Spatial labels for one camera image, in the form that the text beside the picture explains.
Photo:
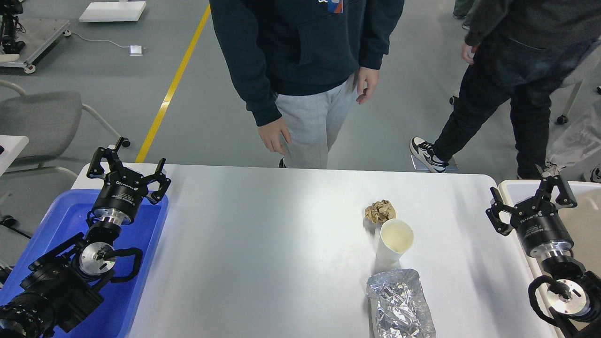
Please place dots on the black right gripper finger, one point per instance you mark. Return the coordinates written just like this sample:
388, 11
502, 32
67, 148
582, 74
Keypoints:
498, 206
554, 193

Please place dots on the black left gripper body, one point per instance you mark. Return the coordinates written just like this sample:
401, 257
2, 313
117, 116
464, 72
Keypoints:
121, 193

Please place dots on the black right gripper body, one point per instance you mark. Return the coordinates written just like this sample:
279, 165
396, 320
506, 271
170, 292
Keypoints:
541, 232

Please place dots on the white paper cup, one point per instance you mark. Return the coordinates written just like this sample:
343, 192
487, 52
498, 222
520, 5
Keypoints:
396, 238

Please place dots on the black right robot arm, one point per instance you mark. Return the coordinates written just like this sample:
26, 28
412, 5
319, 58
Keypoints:
567, 296

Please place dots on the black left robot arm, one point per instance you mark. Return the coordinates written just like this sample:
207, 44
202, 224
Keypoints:
63, 287

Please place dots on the person in white trousers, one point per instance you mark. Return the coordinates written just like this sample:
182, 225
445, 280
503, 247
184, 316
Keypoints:
580, 141

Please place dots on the grey office chair left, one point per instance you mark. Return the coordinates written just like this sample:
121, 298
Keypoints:
50, 121

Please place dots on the white side table corner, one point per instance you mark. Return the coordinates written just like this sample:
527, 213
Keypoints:
12, 145

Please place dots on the silver floor plate left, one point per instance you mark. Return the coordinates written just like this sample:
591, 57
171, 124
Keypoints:
418, 165

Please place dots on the crumpled brown paper ball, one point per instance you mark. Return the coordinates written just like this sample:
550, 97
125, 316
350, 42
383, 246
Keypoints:
380, 211

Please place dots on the white power adapter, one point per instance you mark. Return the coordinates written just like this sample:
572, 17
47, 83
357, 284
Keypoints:
136, 50

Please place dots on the crumpled silver foil bag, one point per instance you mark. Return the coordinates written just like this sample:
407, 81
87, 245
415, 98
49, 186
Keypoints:
398, 308

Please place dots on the wheeled metal platform cart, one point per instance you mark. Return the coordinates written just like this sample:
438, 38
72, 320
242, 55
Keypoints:
23, 40

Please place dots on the person in black trousers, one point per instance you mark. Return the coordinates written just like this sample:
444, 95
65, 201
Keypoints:
519, 51

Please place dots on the white floor board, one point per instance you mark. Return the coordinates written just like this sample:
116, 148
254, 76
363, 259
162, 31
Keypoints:
113, 11

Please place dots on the person in navy hoodie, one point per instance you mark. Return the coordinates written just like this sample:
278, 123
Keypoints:
299, 65

